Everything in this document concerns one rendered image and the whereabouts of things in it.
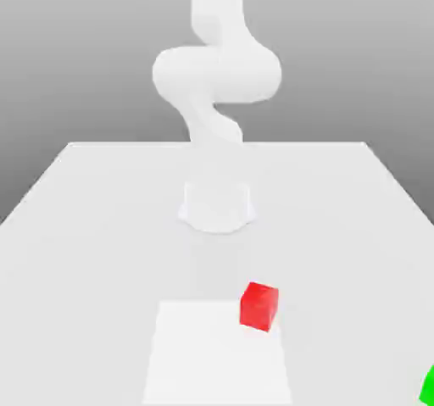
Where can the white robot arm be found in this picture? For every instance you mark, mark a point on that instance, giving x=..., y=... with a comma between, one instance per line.
x=217, y=73

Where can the small red cube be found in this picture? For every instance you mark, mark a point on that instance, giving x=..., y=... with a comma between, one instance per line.
x=258, y=307

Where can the small green cube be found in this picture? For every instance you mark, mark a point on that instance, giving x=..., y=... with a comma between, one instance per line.
x=428, y=388

